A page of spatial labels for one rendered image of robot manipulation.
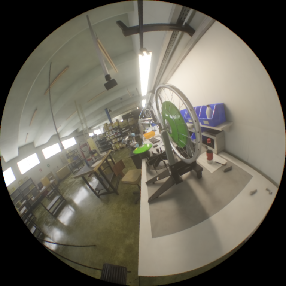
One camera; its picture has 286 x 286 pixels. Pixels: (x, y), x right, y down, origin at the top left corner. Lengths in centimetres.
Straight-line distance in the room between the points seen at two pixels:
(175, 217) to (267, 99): 89
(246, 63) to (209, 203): 89
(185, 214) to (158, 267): 35
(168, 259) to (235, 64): 114
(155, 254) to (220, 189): 53
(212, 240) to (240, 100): 85
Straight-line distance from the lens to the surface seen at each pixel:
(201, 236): 55
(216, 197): 64
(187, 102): 36
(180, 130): 44
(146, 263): 58
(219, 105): 84
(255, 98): 75
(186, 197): 64
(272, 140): 78
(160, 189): 66
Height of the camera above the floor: 145
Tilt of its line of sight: 14 degrees down
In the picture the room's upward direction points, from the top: 23 degrees counter-clockwise
